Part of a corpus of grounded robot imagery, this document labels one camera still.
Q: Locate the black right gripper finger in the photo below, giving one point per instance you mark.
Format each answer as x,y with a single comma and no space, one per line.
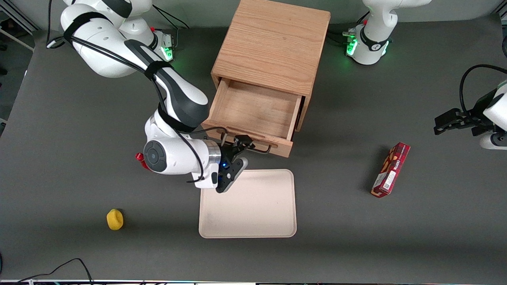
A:
234,151
243,141

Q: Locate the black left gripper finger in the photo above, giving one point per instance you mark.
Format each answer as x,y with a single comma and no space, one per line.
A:
445,122
482,130

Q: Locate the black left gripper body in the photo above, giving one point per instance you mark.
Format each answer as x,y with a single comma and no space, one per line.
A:
476,113

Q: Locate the wooden drawer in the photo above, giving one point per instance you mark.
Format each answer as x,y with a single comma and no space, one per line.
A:
253,107

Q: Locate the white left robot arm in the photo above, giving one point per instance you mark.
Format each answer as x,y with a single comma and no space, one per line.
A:
372,43

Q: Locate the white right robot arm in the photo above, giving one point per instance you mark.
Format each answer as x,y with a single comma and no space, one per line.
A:
103,43

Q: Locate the wooden drawer cabinet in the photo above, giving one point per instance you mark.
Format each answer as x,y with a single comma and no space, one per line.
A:
273,39

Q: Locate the beige rectangular tray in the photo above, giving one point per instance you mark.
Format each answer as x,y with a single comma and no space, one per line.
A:
247,206

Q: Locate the red tartan shortbread box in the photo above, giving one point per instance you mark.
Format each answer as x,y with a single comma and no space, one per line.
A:
390,170

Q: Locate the red knob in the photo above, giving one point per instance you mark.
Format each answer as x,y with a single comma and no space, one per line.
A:
140,158

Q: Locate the yellow lemon toy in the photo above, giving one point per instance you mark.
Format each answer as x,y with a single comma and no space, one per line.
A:
115,220

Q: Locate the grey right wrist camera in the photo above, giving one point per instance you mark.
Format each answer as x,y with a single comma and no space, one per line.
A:
242,163

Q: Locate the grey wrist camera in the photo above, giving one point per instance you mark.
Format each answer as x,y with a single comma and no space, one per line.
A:
493,141
242,163

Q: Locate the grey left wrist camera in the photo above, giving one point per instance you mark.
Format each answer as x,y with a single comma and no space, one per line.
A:
493,141

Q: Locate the aluminium frame profile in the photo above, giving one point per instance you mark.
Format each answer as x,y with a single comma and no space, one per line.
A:
18,27

